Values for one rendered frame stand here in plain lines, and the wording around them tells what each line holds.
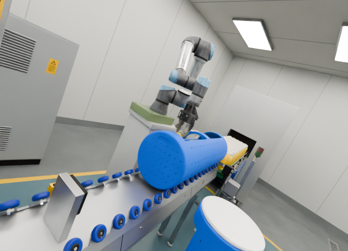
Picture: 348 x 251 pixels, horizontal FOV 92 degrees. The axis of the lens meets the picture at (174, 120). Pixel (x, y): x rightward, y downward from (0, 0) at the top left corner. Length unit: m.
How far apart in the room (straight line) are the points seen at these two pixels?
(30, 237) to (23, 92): 1.63
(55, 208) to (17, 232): 0.10
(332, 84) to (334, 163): 1.94
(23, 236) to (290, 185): 5.48
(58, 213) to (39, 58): 1.65
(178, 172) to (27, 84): 1.70
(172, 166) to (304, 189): 5.03
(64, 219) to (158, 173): 0.43
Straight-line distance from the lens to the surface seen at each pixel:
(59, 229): 0.62
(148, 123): 1.22
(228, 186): 1.80
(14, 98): 2.14
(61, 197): 0.59
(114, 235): 0.69
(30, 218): 0.70
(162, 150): 0.83
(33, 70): 2.08
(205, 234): 0.78
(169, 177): 0.83
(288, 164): 5.61
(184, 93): 1.34
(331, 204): 5.70
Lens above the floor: 1.43
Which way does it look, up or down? 9 degrees down
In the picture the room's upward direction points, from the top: 25 degrees clockwise
